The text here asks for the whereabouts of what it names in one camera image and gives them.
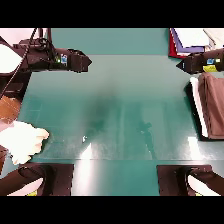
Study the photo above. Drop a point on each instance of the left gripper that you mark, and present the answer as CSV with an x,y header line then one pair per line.
x,y
79,61

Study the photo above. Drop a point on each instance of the cream T-shirt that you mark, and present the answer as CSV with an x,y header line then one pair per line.
x,y
20,141

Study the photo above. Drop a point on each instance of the blue garment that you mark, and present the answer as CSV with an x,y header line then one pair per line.
x,y
190,49

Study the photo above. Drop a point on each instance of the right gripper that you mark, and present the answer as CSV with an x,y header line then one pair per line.
x,y
191,64

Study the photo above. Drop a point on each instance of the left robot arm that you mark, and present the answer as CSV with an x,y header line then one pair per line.
x,y
35,60

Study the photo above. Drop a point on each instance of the lavender garment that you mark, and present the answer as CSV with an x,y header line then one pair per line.
x,y
193,36

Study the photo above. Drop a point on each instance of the white garment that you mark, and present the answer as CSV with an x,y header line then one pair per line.
x,y
197,100

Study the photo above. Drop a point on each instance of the grey garment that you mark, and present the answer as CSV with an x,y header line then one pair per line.
x,y
216,36

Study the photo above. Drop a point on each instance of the black garment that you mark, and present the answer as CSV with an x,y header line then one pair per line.
x,y
190,96

